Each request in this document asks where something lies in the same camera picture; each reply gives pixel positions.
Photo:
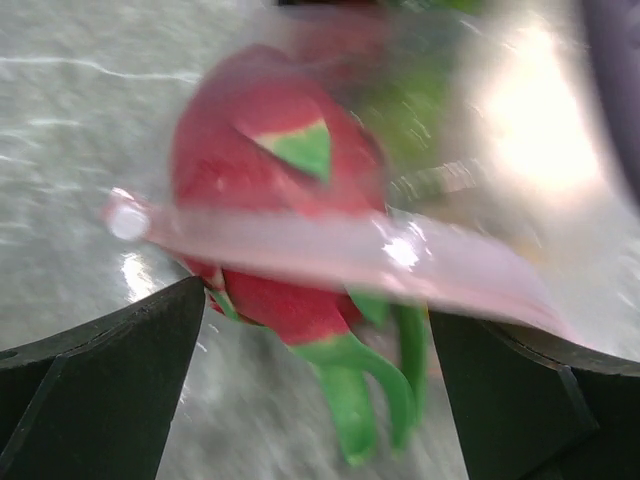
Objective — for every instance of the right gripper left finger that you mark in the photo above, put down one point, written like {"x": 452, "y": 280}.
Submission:
{"x": 97, "y": 401}

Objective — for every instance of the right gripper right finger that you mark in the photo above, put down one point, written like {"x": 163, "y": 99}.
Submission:
{"x": 530, "y": 405}

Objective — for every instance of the clear zip top bag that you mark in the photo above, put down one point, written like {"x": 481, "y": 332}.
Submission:
{"x": 530, "y": 215}

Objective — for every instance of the red fake dragon fruit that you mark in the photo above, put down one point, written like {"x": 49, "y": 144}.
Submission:
{"x": 262, "y": 134}

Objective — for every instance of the green fake apple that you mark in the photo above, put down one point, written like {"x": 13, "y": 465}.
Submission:
{"x": 405, "y": 113}

